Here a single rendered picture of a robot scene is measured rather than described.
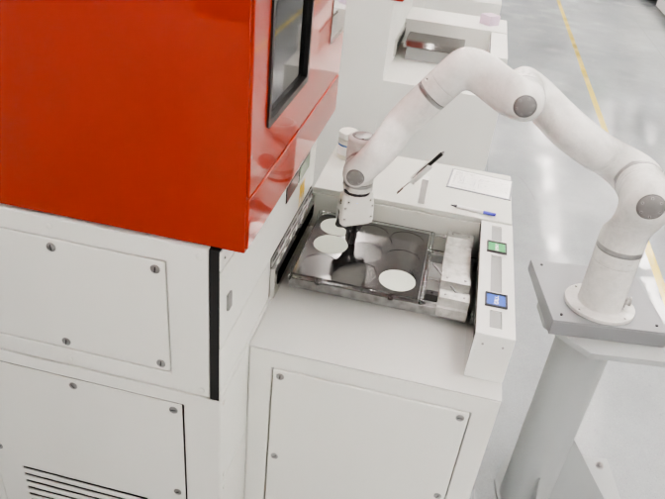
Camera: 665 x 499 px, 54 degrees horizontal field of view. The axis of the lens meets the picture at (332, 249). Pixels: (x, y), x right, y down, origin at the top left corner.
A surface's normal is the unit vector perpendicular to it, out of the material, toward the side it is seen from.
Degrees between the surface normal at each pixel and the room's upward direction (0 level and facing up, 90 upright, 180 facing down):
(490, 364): 90
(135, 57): 90
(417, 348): 0
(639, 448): 0
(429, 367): 0
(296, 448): 90
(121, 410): 90
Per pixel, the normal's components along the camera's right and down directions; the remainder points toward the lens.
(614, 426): 0.10, -0.84
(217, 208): -0.22, 0.51
